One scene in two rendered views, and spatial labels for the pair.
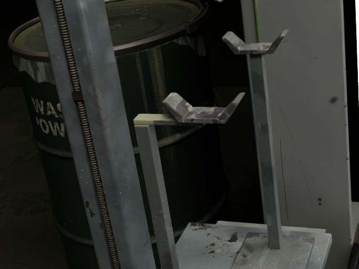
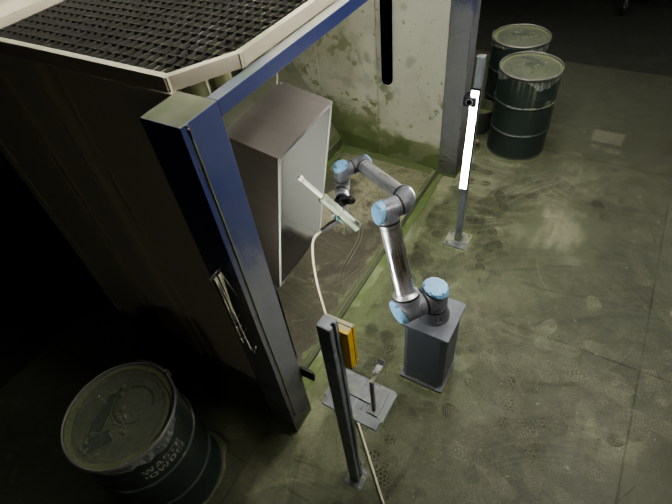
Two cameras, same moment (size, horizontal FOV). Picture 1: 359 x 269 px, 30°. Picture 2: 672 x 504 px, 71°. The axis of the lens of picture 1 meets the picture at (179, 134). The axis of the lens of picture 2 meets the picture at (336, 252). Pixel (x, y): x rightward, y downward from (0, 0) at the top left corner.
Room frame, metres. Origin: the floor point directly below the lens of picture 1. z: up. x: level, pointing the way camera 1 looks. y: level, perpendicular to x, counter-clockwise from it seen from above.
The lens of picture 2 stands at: (0.52, 1.04, 3.02)
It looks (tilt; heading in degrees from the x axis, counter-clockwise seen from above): 47 degrees down; 282
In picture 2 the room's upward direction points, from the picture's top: 8 degrees counter-clockwise
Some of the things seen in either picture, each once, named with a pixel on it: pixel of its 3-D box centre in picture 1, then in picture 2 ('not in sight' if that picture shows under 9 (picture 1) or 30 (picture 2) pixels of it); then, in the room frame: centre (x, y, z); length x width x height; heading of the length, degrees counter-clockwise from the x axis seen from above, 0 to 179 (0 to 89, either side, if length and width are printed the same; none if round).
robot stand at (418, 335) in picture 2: not in sight; (430, 342); (0.32, -0.66, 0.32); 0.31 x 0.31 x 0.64; 66
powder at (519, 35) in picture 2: not in sight; (521, 36); (-0.68, -3.95, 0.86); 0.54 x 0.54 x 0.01
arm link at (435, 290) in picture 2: not in sight; (433, 295); (0.33, -0.66, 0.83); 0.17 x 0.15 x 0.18; 31
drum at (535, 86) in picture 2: not in sight; (522, 108); (-0.65, -3.29, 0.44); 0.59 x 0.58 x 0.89; 80
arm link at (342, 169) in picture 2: not in sight; (342, 170); (0.87, -1.26, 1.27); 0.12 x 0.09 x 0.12; 31
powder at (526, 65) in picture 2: not in sight; (531, 66); (-0.65, -3.30, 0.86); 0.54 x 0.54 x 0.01
